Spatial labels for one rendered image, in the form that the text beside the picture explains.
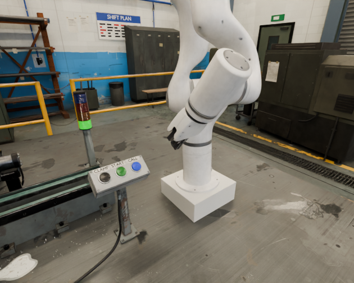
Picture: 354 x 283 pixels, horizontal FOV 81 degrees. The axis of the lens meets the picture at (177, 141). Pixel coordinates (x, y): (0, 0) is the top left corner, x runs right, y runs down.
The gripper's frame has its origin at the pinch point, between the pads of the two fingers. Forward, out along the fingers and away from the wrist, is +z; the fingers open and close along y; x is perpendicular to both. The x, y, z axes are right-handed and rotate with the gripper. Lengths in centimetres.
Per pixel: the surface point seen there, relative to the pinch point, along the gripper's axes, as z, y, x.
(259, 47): 204, -628, -317
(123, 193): 15.8, 16.8, 4.7
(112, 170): 8.7, 19.2, -1.2
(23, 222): 35, 45, -4
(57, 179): 40, 31, -17
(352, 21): 18, -622, -166
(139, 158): 8.7, 9.8, -2.2
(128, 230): 28.3, 16.9, 14.4
